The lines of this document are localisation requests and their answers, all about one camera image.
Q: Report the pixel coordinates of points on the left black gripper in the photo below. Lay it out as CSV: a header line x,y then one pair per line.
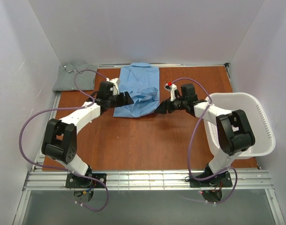
x,y
119,100

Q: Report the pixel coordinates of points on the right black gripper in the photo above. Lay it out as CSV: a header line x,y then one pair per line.
x,y
171,105

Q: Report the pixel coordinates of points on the light blue long sleeve shirt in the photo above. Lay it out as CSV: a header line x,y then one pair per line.
x,y
142,82

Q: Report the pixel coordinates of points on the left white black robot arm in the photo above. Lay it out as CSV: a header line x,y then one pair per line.
x,y
60,138

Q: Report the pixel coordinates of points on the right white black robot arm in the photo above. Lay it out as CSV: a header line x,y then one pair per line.
x,y
235,134

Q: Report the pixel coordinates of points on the folded grey long sleeve shirt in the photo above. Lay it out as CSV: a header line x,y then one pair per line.
x,y
85,79

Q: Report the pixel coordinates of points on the white plastic laundry basket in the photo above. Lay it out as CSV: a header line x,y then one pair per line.
x,y
265,139

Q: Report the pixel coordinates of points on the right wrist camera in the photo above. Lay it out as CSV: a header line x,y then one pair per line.
x,y
174,92

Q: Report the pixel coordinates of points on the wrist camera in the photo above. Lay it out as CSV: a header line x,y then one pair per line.
x,y
116,82
174,92

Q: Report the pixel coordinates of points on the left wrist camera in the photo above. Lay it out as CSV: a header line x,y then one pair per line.
x,y
116,82

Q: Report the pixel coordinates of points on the aluminium back frame rail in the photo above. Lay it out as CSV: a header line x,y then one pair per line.
x,y
160,65

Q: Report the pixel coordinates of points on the aluminium right frame rail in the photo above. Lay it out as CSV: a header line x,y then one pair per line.
x,y
227,69

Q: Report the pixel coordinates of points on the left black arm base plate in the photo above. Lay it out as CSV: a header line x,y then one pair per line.
x,y
86,180

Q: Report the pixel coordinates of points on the aluminium front frame rail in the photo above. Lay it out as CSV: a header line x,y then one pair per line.
x,y
141,180

